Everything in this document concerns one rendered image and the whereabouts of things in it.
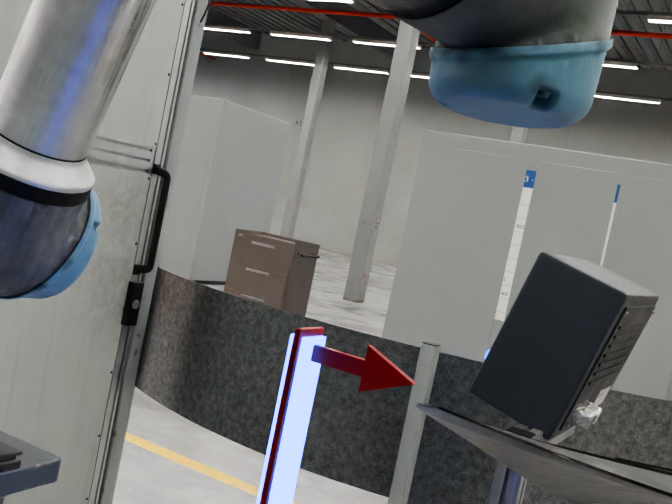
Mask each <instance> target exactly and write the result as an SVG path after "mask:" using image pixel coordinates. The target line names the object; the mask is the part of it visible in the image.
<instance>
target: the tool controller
mask: <svg viewBox="0 0 672 504"><path fill-rule="evenodd" d="M658 298H659V296H658V295H657V294H656V293H654V292H652V291H650V290H648V289H646V288H644V287H642V286H640V285H638V284H636V283H634V282H632V281H630V280H628V279H626V278H624V277H622V276H620V275H618V274H616V273H614V272H612V271H610V270H608V269H606V268H604V267H602V266H600V265H598V264H596V263H594V262H592V261H588V260H583V259H579V258H574V257H569V256H564V255H559V254H554V253H549V252H541V253H540V254H539V255H538V257H537V259H536V261H535V263H534V265H533V267H532V269H531V271H530V273H529V274H528V276H527V278H526V280H525V282H524V284H523V286H522V288H521V290H520V292H519V294H518V296H517V298H516V300H515V302H514V304H513V306H512V307H511V309H510V311H509V313H508V315H507V317H506V319H505V321H504V323H503V325H502V327H501V329H500V331H499V333H498V335H497V337H496V339H495V341H494V342H493V344H492V346H491V348H490V350H489V352H488V354H487V356H486V358H485V360H484V362H483V364H482V366H481V368H480V370H479V372H478V374H477V375H476V377H475V379H474V381H473V383H472V385H471V387H470V392H471V393H472V394H473V395H475V396H476V397H478V398H479V399H481V400H483V401H484V402H486V403H487V404H489V405H491V406H492V407H494V408H495V409H497V410H499V411H500V412H502V413H504V414H505V415H507V416H508V417H510V418H512V419H513V420H515V421H516V422H518V423H517V424H522V425H525V426H528V429H529V430H531V429H533V428H534V429H537V430H540V431H543V438H544V439H545V440H551V439H553V438H554V437H556V436H558V435H559V434H561V433H563V432H564V431H566V430H568V429H569V428H571V427H573V426H574V425H576V424H578V425H580V426H582V427H583V428H585V429H586V428H588V427H589V426H590V424H591V423H592V424H595V422H596V421H597V420H598V418H599V416H600V414H601V412H602V408H601V406H603V405H604V404H605V402H604V401H605V399H606V397H607V395H608V393H609V391H610V390H611V388H612V386H613V384H614V382H615V381H616V379H617V377H618V375H619V373H620V371H621V370H622V368H623V366H624V364H625V362H626V361H627V359H628V357H629V355H630V353H631V351H632V350H633V348H634V346H635V344H636V342H637V341H638V339H639V337H640V335H641V333H642V331H643V330H644V328H645V326H646V324H647V322H648V321H649V319H650V317H651V315H654V313H655V311H654V310H655V308H656V306H655V305H656V303H657V301H658Z"/></svg>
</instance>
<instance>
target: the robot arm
mask: <svg viewBox="0 0 672 504"><path fill-rule="evenodd" d="M156 1H157V0H33V1H32V4H31V6H30V9H29V11H28V14H27V16H26V19H25V21H24V23H23V26H22V28H21V31H20V33H19V36H18V38H17V41H16V43H15V46H14V48H13V51H12V53H11V56H10V58H9V61H8V63H7V66H6V68H5V71H4V73H3V76H2V78H1V81H0V298H1V299H9V300H10V299H20V298H32V299H44V298H48V297H51V296H55V295H57V294H59V293H61V292H63V291H64V290H66V289H67V288H68V287H70V286H71V285H72V284H73V283H74V282H75V281H76V280H77V279H78V278H79V276H80V275H81V274H82V273H83V271H84V270H85V268H86V267H87V265H88V263H89V261H90V259H91V257H92V255H93V253H94V250H95V248H96V245H97V242H98V238H99V233H98V232H96V229H97V227H98V226H99V225H100V224H101V207H100V202H99V199H98V197H97V194H96V193H95V191H94V190H93V189H92V188H93V186H94V183H95V177H94V174H93V172H92V170H91V167H90V165H89V163H88V161H87V155H88V153H89V150H90V148H91V146H92V144H93V142H94V139H95V137H96V135H97V133H98V130H99V128H100V126H101V124H102V121H103V119H104V117H105V115H106V113H107V110H108V108H109V106H110V104H111V101H112V99H113V97H114V95H115V92H116V90H117V88H118V86H119V84H120V82H121V79H122V77H123V75H124V73H125V70H126V68H127V66H128V64H129V61H130V59H131V57H132V55H133V52H134V50H135V48H136V46H137V43H138V41H139V39H140V37H141V34H142V32H143V30H144V28H145V26H146V23H147V21H148V19H149V17H150V14H151V12H152V10H153V8H154V5H155V3H156ZM367 1H369V2H371V3H372V4H374V5H376V6H377V7H379V8H381V9H383V10H384V11H385V12H387V13H388V14H390V15H392V16H394V17H396V18H397V19H399V20H401V21H403V22H405V23H407V24H408V25H410V26H412V27H414V28H416V29H417V30H419V31H421V32H423V33H425V34H427V35H428V36H430V37H432V38H434V39H436V43H435V46H432V47H431V48H430V52H429V56H430V58H431V59H432V63H431V69H430V74H429V80H428V86H429V90H430V92H431V94H432V96H433V97H434V98H435V99H436V100H437V102H438V103H439V104H441V105H442V106H444V107H446V108H448V109H450V110H452V111H454V112H457V113H459V114H462V115H465V116H468V117H472V118H475V119H479V120H483V121H487V122H492V123H497V124H502V125H509V126H515V127H524V128H537V129H553V128H562V127H567V126H570V125H573V124H575V123H577V122H578V121H580V120H581V119H582V118H584V117H585V116H586V114H587V113H588V112H589V110H590V109H591V106H592V104H593V100H594V96H595V93H596V89H597V85H598V82H599V78H600V74H601V70H602V67H603V63H604V59H605V56H606V53H607V51H608V50H610V49H611V48H612V46H613V41H614V38H612V37H610V36H611V31H612V27H613V22H614V18H615V13H616V9H617V4H618V0H367Z"/></svg>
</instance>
